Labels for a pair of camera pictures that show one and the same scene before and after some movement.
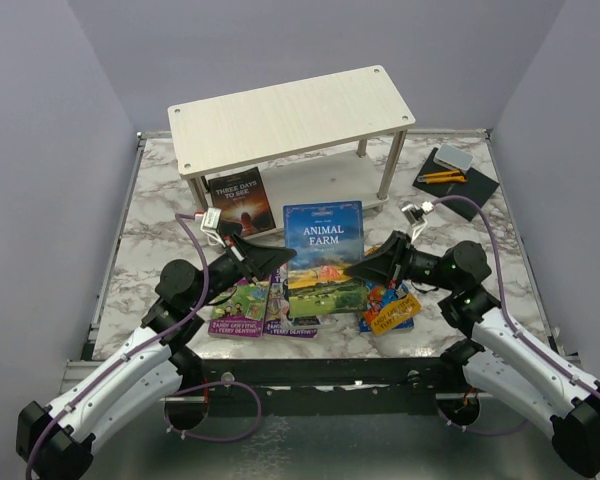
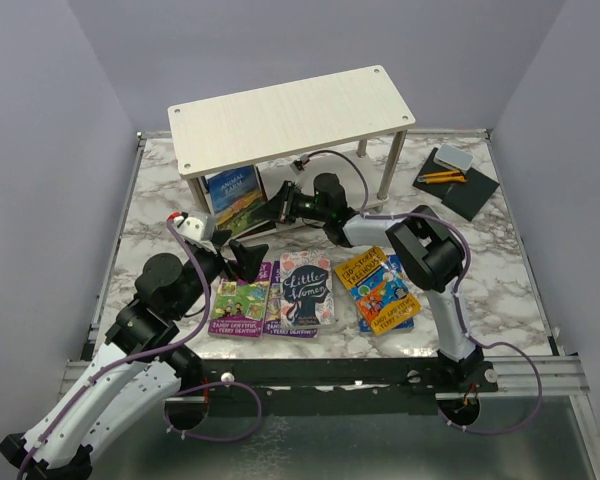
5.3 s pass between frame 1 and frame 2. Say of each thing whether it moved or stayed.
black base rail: stayed
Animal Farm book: moved
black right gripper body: moved
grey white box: stayed
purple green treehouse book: stayed
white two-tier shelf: stayed
